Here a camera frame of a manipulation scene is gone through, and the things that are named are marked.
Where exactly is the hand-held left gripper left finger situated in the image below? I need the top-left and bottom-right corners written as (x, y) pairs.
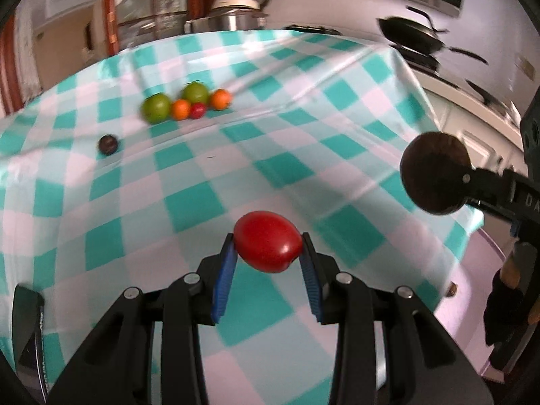
top-left (46, 233), bottom-right (239, 405)

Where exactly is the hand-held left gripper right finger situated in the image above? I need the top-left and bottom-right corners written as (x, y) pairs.
top-left (299, 232), bottom-right (494, 405)

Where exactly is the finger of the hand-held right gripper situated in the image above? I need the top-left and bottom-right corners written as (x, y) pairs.
top-left (464, 198), bottom-right (517, 221)
top-left (458, 168), bottom-right (517, 204)

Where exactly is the white foam box purple rim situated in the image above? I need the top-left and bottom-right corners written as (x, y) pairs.
top-left (430, 219), bottom-right (512, 382)

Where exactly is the orange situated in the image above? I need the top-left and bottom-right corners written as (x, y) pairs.
top-left (171, 99), bottom-right (192, 121)
top-left (210, 88), bottom-right (234, 111)

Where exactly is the dark brown round fruit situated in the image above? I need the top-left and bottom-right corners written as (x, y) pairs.
top-left (98, 134), bottom-right (119, 156)

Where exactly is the green apple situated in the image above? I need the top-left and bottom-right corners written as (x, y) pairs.
top-left (181, 80), bottom-right (211, 106)
top-left (141, 93), bottom-right (173, 126)

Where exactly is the person's right hand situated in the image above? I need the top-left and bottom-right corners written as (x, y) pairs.
top-left (483, 255), bottom-right (540, 373)

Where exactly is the white kitchen cabinet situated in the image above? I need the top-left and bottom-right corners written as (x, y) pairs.
top-left (415, 67), bottom-right (529, 180)

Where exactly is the black flat frying pan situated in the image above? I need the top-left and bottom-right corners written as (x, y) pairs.
top-left (465, 78), bottom-right (522, 115)

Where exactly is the gas stove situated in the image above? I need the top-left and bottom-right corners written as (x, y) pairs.
top-left (392, 44), bottom-right (442, 75)

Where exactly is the teal white checkered tablecloth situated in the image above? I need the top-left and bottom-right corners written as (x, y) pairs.
top-left (0, 29), bottom-right (486, 405)

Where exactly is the steel pot with lid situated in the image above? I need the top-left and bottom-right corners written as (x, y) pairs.
top-left (184, 0), bottom-right (270, 33)

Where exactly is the wooden glass door cabinet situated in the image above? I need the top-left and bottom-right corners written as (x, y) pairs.
top-left (101, 0), bottom-right (204, 57)

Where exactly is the black wok with handle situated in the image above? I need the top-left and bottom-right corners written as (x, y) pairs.
top-left (377, 5), bottom-right (490, 66)

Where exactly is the red brown door frame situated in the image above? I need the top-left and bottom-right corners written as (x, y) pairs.
top-left (0, 14), bottom-right (26, 117)

